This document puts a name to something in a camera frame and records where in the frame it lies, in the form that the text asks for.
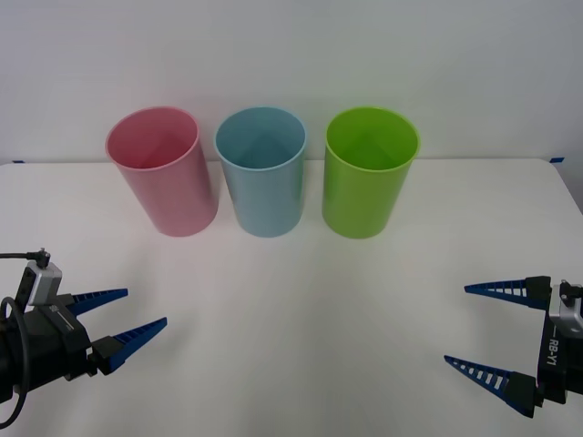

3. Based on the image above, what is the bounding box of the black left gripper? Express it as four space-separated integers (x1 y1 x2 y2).
19 287 169 391

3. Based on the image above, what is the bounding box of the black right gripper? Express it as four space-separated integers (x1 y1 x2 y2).
443 274 583 419

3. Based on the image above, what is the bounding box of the pink plastic bin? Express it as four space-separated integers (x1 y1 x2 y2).
105 106 219 239

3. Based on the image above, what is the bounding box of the pale blue plastic bin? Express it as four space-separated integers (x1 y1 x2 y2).
213 107 307 239

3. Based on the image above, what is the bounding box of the green plastic bin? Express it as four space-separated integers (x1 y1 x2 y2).
321 106 421 240

